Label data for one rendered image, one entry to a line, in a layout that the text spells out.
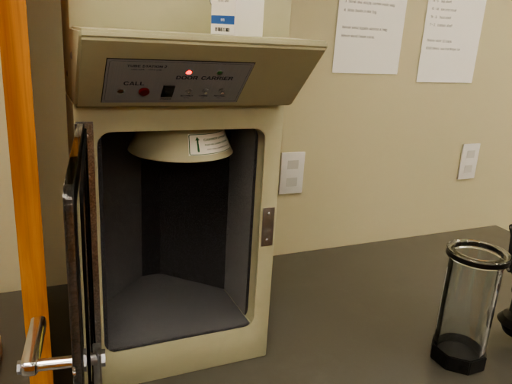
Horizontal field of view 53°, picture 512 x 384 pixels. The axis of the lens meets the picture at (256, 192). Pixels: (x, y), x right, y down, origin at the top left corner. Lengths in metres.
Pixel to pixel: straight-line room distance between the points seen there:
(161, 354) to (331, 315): 0.41
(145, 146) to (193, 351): 0.36
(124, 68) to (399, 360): 0.72
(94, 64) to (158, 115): 0.15
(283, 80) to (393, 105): 0.80
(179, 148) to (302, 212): 0.69
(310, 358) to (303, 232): 0.53
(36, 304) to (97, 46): 0.34
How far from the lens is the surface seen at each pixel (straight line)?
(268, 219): 0.88
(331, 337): 1.08
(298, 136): 1.36
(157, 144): 0.82
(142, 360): 0.92
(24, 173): 0.67
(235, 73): 0.71
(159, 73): 0.68
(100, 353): 0.55
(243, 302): 0.97
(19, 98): 0.65
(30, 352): 0.57
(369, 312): 1.19
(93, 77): 0.67
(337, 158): 1.44
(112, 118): 0.75
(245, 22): 0.71
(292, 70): 0.74
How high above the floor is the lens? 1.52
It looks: 18 degrees down
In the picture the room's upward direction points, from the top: 3 degrees clockwise
